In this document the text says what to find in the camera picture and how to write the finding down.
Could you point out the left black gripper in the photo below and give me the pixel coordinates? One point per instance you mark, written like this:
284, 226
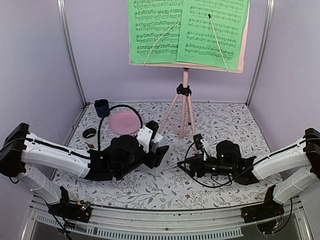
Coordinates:
156, 158

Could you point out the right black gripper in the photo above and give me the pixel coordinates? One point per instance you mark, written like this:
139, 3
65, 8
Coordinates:
194, 164

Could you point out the white metronome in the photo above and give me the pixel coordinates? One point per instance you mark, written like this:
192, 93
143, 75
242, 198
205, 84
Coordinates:
160, 154

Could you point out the pink music stand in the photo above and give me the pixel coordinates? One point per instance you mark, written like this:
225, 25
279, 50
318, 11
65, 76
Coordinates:
187, 121

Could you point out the green sheet music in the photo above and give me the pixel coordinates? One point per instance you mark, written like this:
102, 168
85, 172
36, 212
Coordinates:
154, 30
213, 33

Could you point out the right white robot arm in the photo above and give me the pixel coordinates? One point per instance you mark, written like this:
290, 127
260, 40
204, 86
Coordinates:
304, 154

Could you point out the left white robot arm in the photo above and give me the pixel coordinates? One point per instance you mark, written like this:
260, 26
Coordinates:
23, 150

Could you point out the floral table mat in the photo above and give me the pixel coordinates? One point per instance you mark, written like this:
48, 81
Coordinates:
172, 189

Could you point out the pink plate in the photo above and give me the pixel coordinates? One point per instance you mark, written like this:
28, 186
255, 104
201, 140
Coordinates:
125, 123

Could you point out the small brown white jar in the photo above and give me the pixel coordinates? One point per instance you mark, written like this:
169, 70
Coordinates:
90, 137

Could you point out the dark blue cup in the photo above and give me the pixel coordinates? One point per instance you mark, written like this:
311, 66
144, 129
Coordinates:
102, 108

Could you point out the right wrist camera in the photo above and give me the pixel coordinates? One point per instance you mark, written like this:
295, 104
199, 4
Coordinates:
202, 145

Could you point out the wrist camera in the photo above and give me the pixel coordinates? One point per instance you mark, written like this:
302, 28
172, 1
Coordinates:
202, 145
146, 137

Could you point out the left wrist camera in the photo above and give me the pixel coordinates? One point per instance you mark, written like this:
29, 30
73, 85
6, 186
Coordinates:
146, 137

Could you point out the front aluminium rail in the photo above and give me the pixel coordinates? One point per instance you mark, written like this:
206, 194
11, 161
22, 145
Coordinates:
113, 223

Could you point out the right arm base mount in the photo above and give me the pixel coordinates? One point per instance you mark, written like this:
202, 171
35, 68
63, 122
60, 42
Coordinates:
267, 215

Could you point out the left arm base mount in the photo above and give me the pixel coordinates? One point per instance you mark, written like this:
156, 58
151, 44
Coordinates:
78, 211

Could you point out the right aluminium frame post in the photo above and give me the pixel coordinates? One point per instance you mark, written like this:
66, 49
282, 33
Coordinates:
270, 5

